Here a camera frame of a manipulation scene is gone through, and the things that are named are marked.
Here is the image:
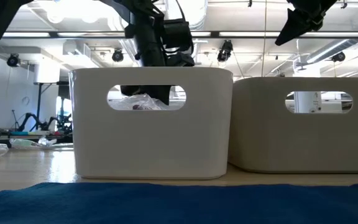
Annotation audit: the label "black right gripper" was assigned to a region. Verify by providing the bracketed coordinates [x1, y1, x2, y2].
[274, 0, 338, 47]

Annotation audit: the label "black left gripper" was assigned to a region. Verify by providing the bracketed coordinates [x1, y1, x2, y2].
[120, 15, 196, 106]

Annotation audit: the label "dark toothbrush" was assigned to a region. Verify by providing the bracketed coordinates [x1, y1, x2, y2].
[112, 94, 169, 111]

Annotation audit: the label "white ceiling pipes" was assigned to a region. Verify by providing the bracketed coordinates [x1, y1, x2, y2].
[118, 39, 142, 68]

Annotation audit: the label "black ceiling spotlight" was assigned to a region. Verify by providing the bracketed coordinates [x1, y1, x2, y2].
[216, 39, 234, 63]
[331, 51, 347, 63]
[6, 53, 21, 68]
[111, 48, 125, 63]

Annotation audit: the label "white plastic bin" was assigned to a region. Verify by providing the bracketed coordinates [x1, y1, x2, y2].
[69, 67, 234, 180]

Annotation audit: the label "white pillar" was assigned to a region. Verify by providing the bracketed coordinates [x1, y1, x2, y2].
[293, 91, 323, 113]

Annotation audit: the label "white ceiling unit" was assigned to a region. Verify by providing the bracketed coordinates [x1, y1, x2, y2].
[34, 60, 62, 85]

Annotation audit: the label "black stand pole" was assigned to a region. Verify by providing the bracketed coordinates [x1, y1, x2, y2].
[34, 81, 70, 131]

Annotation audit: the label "grey plastic bin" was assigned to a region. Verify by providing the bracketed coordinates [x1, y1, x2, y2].
[227, 77, 358, 174]

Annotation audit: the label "blue cloth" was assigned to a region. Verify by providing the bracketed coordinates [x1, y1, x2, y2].
[0, 182, 358, 224]

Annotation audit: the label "green toothbrush in wrapper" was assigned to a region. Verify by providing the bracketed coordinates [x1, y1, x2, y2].
[9, 138, 42, 150]

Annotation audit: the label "thin hanging cable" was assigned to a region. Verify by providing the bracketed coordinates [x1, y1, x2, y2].
[261, 0, 267, 78]

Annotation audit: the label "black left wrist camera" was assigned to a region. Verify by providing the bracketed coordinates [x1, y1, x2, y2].
[162, 17, 195, 53]

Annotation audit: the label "silver ceiling duct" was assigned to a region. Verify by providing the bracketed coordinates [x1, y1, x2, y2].
[178, 0, 209, 32]

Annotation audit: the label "black overhead frame beam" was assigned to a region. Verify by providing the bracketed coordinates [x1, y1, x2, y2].
[1, 30, 358, 39]

